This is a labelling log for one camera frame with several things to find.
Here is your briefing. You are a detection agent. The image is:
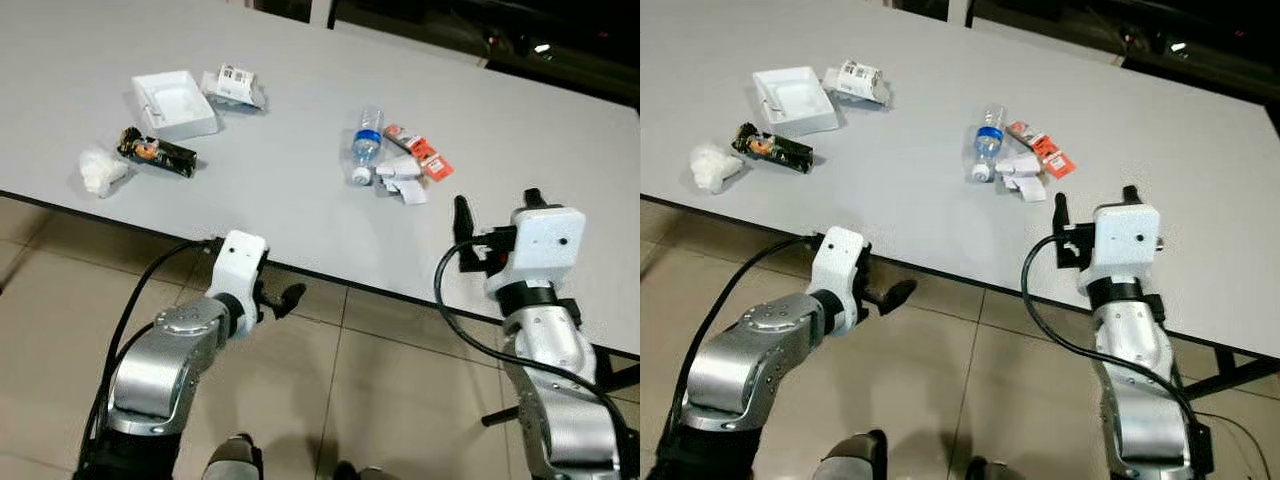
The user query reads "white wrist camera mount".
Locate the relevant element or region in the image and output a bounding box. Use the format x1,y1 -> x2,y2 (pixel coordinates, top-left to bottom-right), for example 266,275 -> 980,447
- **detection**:
808,226 -> 869,336
207,230 -> 269,306
510,205 -> 587,291
1090,202 -> 1161,286

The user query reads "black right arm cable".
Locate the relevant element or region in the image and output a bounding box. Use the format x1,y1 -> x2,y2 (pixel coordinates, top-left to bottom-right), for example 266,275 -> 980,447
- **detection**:
1020,235 -> 1201,441
433,238 -> 641,471

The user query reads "orange red packet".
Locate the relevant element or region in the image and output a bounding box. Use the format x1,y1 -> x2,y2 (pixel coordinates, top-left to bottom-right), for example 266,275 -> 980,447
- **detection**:
1008,121 -> 1077,180
384,124 -> 455,183

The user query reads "white square open box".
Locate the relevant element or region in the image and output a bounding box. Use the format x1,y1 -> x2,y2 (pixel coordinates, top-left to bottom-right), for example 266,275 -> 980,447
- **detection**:
132,70 -> 219,141
752,66 -> 840,137

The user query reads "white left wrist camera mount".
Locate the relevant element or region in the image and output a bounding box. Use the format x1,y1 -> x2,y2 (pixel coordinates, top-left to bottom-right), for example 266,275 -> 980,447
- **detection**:
808,226 -> 869,336
207,230 -> 269,306

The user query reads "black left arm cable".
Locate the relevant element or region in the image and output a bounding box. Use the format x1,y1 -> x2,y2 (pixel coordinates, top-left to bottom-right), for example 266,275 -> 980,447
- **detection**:
85,237 -> 223,461
680,234 -> 826,421

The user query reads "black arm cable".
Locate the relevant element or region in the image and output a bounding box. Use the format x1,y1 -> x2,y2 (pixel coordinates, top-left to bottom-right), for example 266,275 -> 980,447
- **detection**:
85,237 -> 223,461
433,238 -> 641,471
680,234 -> 826,421
1020,235 -> 1201,441

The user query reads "black snack wrapper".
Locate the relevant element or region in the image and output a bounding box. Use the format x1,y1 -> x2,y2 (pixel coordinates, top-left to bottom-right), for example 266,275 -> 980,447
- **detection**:
117,128 -> 198,179
732,122 -> 814,174

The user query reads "white paper scrap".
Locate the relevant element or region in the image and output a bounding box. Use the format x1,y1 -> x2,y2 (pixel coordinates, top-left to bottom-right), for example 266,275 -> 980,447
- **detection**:
376,155 -> 429,206
996,152 -> 1047,203

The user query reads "clear plastic bottle blue label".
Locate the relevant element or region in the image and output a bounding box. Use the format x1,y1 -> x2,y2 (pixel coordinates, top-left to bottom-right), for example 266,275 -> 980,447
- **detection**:
350,105 -> 386,187
972,104 -> 1009,184

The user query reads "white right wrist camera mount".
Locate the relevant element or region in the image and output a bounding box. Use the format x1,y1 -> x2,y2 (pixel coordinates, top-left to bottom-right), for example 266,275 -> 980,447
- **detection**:
510,205 -> 587,291
1090,202 -> 1161,286

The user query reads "dark black background furniture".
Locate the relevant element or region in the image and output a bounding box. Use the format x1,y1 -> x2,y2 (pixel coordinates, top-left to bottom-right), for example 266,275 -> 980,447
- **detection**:
330,0 -> 641,109
968,0 -> 1280,106

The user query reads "robot left leg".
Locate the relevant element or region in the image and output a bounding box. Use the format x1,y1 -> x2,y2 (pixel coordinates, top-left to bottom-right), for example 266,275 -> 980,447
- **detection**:
820,430 -> 889,480
205,435 -> 263,480

